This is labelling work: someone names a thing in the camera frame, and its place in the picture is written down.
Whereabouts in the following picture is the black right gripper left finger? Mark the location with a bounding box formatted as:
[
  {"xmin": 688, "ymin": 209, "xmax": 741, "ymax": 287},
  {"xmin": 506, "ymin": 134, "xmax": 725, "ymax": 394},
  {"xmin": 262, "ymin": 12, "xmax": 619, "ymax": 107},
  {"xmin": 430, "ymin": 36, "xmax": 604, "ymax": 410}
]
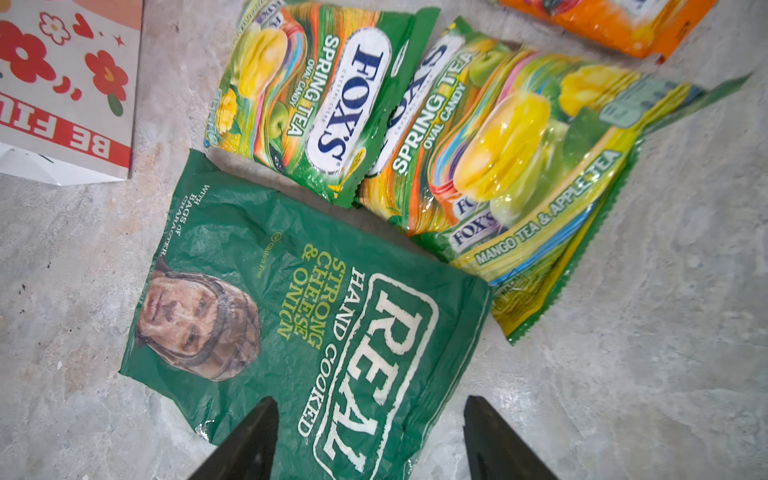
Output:
[{"xmin": 189, "ymin": 396, "xmax": 279, "ymax": 480}]

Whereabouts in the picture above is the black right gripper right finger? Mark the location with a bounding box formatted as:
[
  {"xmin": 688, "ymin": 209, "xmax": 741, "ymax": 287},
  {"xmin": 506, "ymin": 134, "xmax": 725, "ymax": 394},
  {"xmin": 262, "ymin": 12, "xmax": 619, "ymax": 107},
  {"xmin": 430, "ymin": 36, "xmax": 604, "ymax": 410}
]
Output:
[{"xmin": 463, "ymin": 396, "xmax": 557, "ymax": 480}]

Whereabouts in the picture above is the green Real crisps bag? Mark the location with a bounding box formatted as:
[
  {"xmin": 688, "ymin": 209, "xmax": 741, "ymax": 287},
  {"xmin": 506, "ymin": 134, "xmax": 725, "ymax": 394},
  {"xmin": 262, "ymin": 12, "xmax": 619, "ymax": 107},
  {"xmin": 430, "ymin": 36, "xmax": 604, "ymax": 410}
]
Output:
[{"xmin": 120, "ymin": 150, "xmax": 491, "ymax": 479}]

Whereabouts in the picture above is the green Fox's candy packet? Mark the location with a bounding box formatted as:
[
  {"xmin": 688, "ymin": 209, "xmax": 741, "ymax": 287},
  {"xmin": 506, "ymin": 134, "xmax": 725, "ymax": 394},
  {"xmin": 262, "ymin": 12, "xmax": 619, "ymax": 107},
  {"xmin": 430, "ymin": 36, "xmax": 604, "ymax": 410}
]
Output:
[
  {"xmin": 204, "ymin": 1, "xmax": 440, "ymax": 208},
  {"xmin": 357, "ymin": 18, "xmax": 743, "ymax": 342}
]

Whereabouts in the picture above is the white floral paper bag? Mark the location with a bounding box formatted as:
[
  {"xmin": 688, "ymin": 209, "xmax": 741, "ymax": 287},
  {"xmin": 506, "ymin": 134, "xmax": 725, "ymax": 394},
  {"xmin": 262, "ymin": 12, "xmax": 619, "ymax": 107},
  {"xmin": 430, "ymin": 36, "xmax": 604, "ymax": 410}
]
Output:
[{"xmin": 1, "ymin": 0, "xmax": 143, "ymax": 186}]

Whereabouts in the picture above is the orange Fox's candy packet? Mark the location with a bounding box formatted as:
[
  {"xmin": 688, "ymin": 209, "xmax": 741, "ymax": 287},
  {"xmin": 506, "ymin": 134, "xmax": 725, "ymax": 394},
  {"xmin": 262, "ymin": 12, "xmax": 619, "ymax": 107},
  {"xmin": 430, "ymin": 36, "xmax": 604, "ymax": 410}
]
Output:
[{"xmin": 498, "ymin": 0, "xmax": 717, "ymax": 63}]

